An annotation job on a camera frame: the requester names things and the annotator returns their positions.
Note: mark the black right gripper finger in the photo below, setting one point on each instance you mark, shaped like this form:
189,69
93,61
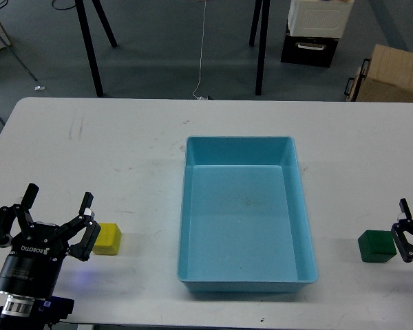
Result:
400,229

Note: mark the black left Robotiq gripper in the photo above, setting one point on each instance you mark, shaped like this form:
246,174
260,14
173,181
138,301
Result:
32,268

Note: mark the green wooden block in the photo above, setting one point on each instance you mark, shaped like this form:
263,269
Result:
376,246

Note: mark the yellow wooden block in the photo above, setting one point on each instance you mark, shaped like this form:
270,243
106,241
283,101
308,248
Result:
108,240

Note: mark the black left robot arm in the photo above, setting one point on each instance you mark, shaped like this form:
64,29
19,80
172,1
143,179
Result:
21,312

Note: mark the black storage box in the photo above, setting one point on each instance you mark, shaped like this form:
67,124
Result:
312,51

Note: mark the light blue plastic bin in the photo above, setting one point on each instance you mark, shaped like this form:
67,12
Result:
244,225

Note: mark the white plastic crate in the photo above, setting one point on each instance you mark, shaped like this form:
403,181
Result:
320,19

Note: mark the black trestle legs right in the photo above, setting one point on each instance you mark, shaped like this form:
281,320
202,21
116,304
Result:
260,24

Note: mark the cardboard box with handles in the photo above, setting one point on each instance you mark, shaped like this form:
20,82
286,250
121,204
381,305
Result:
386,76

